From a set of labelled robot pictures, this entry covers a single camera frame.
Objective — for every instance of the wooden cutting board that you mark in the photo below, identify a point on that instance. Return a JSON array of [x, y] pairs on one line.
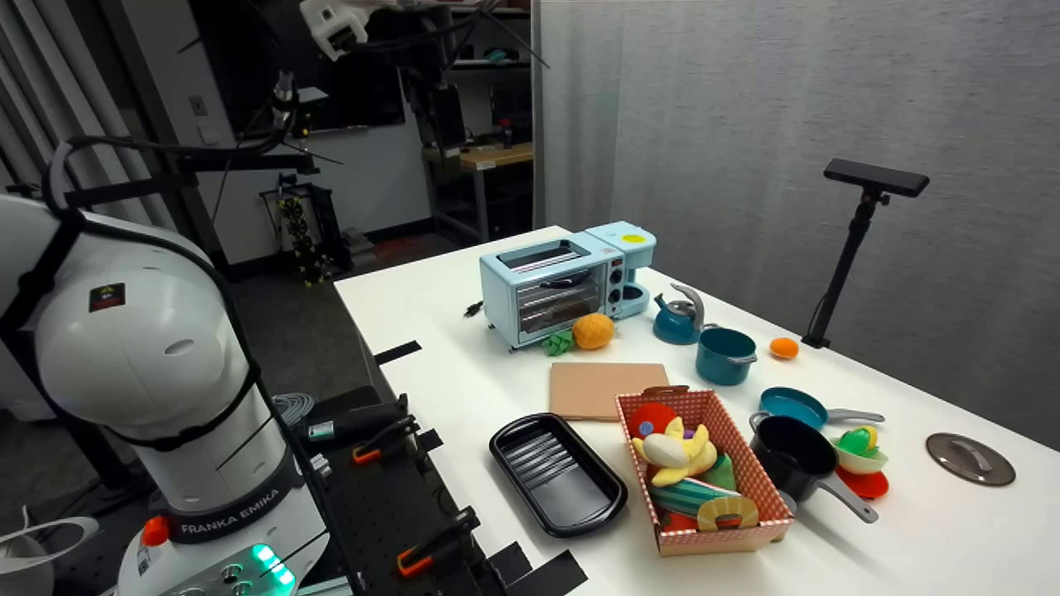
[[595, 392]]

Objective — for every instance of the light blue toy toaster oven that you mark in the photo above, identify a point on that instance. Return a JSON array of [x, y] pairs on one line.
[[539, 290]]

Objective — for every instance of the black camera stand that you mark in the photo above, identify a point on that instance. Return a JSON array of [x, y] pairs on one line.
[[879, 187]]

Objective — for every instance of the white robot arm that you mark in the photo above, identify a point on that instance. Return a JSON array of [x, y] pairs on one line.
[[130, 332]]

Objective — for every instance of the red apple plush toy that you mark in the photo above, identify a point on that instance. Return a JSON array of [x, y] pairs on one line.
[[649, 420]]

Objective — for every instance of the red checkered cardboard box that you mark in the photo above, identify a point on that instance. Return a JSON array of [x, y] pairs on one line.
[[676, 532]]

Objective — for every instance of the orange black clamp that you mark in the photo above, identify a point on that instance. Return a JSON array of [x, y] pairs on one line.
[[414, 562], [393, 437]]

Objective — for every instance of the striped teal plush toy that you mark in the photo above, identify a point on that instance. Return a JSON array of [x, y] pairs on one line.
[[687, 494]]

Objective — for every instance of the green plush toy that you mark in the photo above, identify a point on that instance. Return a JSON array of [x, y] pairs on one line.
[[722, 471]]

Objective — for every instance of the black toy saucepan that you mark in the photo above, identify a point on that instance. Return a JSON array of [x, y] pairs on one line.
[[801, 462]]

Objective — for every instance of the yellow banana plush toy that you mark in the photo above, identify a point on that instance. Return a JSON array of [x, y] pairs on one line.
[[676, 450]]

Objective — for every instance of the teal toy pot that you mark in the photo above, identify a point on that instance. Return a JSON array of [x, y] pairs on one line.
[[722, 354]]

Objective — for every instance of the black rectangular tray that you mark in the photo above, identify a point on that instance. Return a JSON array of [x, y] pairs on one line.
[[563, 482]]

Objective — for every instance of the robot base controller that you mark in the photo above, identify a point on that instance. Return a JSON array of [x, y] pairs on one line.
[[255, 562]]

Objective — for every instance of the grey round table grommet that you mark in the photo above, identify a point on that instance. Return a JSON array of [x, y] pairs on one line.
[[967, 457]]

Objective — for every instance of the teal toy kettle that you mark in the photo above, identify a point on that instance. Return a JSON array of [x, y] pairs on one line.
[[676, 321]]

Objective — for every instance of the teal toy frying pan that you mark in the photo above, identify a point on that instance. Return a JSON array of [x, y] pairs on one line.
[[788, 401]]

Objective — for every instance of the green toy vegetable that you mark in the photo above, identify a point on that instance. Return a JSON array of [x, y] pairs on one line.
[[558, 341]]

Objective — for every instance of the small orange toy fruit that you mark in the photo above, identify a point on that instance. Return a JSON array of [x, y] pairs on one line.
[[783, 350]]

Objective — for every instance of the pineapple slice plush toy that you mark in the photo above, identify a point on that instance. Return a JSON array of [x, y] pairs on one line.
[[727, 514]]

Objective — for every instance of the toy burger on red plate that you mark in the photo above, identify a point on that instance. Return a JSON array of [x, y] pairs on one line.
[[861, 462]]

